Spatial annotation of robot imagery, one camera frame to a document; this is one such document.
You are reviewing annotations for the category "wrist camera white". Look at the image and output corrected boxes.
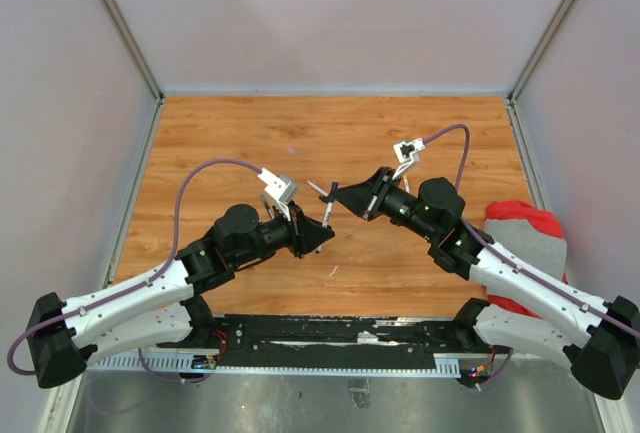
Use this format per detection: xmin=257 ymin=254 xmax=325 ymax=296
xmin=258 ymin=168 xmax=298 ymax=221
xmin=393 ymin=138 xmax=426 ymax=180

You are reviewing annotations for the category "white marker yellow end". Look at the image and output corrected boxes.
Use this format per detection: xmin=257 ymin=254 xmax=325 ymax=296
xmin=403 ymin=175 xmax=411 ymax=194

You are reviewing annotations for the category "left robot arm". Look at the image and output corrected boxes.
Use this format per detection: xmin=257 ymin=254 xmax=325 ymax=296
xmin=26 ymin=203 xmax=335 ymax=389

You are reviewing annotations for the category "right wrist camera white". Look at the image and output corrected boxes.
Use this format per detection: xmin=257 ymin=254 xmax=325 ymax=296
xmin=393 ymin=138 xmax=426 ymax=180

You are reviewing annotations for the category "blue gel pen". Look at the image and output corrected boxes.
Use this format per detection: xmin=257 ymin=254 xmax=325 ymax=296
xmin=260 ymin=195 xmax=275 ymax=219

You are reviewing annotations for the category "aluminium frame rail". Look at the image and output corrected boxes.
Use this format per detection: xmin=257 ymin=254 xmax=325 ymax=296
xmin=44 ymin=310 xmax=626 ymax=433

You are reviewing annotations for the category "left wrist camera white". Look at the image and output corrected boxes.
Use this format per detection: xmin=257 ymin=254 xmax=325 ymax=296
xmin=258 ymin=168 xmax=298 ymax=221

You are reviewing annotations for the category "white pen with lettering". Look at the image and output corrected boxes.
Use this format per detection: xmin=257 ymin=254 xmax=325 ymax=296
xmin=314 ymin=200 xmax=333 ymax=254

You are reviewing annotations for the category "red and grey cloth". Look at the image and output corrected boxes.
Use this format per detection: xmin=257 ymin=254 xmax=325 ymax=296
xmin=482 ymin=200 xmax=569 ymax=319

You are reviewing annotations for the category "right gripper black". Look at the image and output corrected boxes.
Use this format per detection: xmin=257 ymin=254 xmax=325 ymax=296
xmin=329 ymin=167 xmax=437 ymax=242

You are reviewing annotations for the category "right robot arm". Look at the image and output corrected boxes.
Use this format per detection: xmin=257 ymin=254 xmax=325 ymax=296
xmin=330 ymin=167 xmax=639 ymax=400

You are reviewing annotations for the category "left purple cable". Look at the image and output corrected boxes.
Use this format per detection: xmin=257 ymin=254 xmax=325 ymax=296
xmin=6 ymin=158 xmax=264 ymax=377

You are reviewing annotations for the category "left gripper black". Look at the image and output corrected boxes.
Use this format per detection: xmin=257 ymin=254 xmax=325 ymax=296
xmin=232 ymin=200 xmax=336 ymax=267

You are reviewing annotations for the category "white pen black end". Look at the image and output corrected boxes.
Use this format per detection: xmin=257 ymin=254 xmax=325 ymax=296
xmin=306 ymin=180 xmax=327 ymax=196

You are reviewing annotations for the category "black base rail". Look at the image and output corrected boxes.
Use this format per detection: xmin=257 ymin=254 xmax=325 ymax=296
xmin=199 ymin=313 xmax=511 ymax=368

